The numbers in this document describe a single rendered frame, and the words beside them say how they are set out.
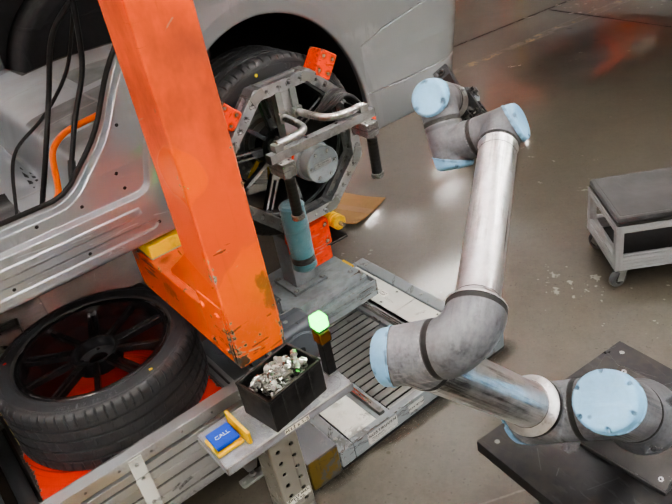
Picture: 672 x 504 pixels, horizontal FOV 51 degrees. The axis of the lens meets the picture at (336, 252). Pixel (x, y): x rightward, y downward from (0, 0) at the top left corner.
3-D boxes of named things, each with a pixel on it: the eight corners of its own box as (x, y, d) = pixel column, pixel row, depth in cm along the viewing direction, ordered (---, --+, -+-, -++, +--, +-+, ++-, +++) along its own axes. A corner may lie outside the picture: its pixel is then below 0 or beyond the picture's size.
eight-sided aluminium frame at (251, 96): (358, 187, 275) (334, 49, 247) (369, 191, 271) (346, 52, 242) (242, 248, 251) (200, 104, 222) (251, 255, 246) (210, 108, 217)
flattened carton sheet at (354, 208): (304, 187, 413) (303, 182, 411) (385, 199, 383) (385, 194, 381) (273, 212, 393) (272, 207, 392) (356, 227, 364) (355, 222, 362)
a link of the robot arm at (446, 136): (472, 161, 161) (458, 109, 161) (429, 176, 168) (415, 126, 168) (489, 160, 168) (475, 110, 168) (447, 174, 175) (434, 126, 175)
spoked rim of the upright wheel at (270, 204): (166, 109, 243) (222, 223, 273) (198, 123, 226) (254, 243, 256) (279, 42, 261) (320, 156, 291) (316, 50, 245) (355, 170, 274)
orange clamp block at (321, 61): (316, 77, 247) (324, 51, 246) (330, 80, 242) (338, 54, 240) (301, 71, 243) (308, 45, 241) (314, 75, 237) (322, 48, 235)
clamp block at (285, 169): (282, 167, 226) (278, 152, 223) (298, 174, 219) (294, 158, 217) (269, 173, 224) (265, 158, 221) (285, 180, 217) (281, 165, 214)
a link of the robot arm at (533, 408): (593, 446, 175) (427, 381, 123) (528, 450, 185) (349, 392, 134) (587, 385, 181) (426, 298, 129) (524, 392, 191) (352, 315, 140)
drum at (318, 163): (307, 160, 256) (299, 124, 248) (343, 175, 241) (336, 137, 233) (275, 175, 250) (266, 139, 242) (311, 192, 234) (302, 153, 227)
